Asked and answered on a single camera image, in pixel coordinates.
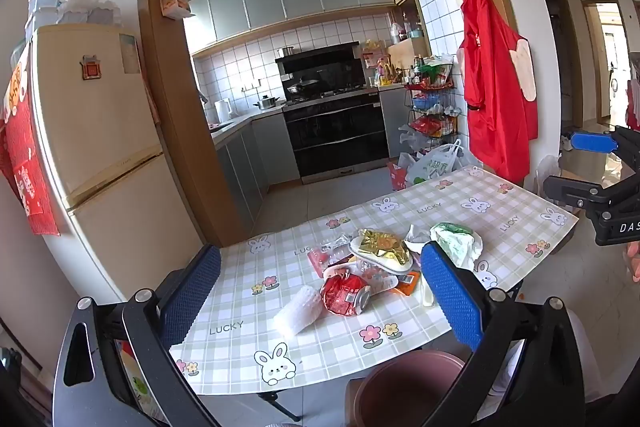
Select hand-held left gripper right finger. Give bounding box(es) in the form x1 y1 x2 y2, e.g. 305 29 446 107
421 241 587 427

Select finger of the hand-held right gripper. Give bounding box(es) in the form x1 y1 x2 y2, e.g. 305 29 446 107
570 125 640 170
542 174 640 210

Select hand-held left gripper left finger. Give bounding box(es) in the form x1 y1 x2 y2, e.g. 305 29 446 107
52 244 223 427

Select orange snack packet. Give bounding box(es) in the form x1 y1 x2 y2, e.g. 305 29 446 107
395 271 422 297

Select clear plastic tray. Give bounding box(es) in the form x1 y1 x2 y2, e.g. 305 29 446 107
349 234 417 273

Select pink trash bin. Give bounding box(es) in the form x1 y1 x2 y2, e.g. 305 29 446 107
345 349 468 427

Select red card blister pack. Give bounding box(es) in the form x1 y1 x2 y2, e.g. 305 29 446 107
307 234 353 279

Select person's right hand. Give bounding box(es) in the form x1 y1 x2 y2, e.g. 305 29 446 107
622 241 640 284

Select green white plastic bag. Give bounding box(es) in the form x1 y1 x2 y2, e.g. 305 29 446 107
430 222 484 271

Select white wrapper scrap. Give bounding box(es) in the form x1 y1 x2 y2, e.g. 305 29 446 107
404 223 432 254

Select checked bunny tablecloth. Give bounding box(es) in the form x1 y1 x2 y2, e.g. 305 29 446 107
170 164 581 395

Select gold foil wrapper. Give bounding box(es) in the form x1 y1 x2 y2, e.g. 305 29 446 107
357 229 408 263

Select crushed red can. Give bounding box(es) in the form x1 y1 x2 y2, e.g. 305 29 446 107
320 271 373 319

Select white foam wrap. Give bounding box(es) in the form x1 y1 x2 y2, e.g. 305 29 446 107
272 285 324 336

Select red apron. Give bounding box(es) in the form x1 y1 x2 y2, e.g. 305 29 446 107
456 0 539 188

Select grey lower cabinets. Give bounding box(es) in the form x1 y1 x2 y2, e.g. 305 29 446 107
210 107 289 229

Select white shopping bag green print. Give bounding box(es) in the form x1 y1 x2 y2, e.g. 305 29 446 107
405 141 464 188

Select red box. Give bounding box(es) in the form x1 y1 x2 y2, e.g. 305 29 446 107
387 159 412 192

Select black table leg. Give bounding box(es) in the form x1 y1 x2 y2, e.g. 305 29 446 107
259 388 304 424

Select cream refrigerator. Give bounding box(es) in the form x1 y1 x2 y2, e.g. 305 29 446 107
10 24 207 304

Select black oven stove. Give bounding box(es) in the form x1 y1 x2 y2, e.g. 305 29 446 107
282 89 392 186

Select red hanging banner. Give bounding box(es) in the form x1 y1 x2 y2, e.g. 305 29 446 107
0 57 61 238

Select row of condiment bottles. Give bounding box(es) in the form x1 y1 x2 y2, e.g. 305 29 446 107
361 39 407 88

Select black wok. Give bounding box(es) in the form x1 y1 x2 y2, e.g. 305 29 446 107
285 78 321 98

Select red fridge magnet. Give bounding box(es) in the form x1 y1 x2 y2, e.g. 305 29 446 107
80 54 104 80

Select black range hood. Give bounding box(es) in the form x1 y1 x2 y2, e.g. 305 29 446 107
275 42 367 101

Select stack of white containers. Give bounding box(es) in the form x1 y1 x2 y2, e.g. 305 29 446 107
26 0 124 28

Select black wire rack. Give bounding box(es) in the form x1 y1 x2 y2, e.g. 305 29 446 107
403 61 464 158

